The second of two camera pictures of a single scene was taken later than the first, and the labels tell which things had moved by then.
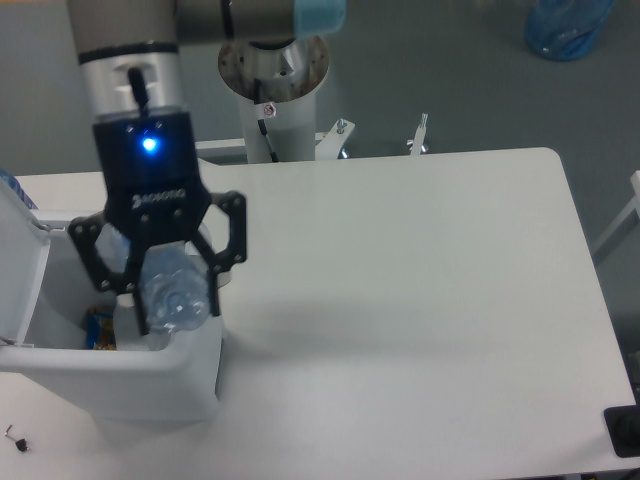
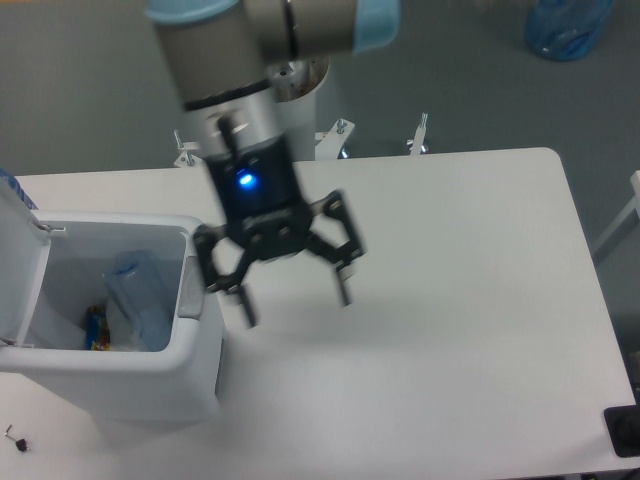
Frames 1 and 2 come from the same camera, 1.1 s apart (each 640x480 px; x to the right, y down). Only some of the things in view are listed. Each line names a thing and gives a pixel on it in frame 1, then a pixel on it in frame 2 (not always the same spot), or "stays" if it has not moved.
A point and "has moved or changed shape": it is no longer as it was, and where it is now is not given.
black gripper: (154, 193) → (260, 190)
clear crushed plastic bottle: (176, 286) has moved or changed shape
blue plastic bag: (564, 30) stays
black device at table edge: (623, 426) stays
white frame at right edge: (634, 205) stays
